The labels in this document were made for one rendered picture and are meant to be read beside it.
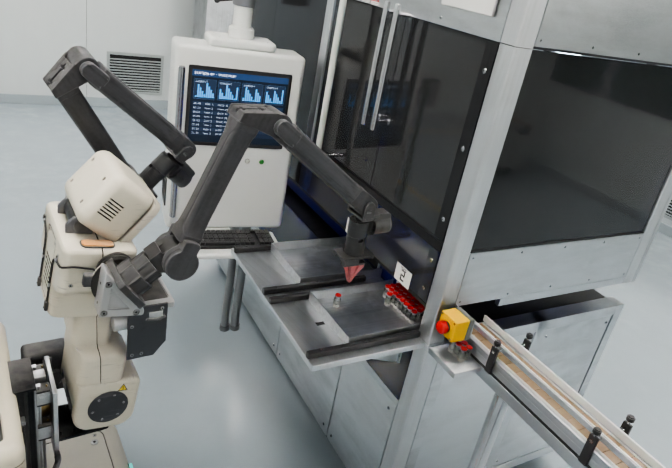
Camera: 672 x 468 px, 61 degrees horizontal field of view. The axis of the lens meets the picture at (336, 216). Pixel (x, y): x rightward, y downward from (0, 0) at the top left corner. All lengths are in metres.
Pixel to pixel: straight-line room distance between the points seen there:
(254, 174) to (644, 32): 1.48
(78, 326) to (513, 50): 1.30
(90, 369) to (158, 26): 5.56
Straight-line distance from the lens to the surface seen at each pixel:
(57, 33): 6.76
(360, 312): 1.93
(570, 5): 1.66
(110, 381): 1.69
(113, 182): 1.41
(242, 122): 1.26
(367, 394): 2.23
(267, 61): 2.30
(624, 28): 1.85
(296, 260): 2.15
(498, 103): 1.57
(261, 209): 2.50
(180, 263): 1.34
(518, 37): 1.55
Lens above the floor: 1.92
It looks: 24 degrees down
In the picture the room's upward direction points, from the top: 11 degrees clockwise
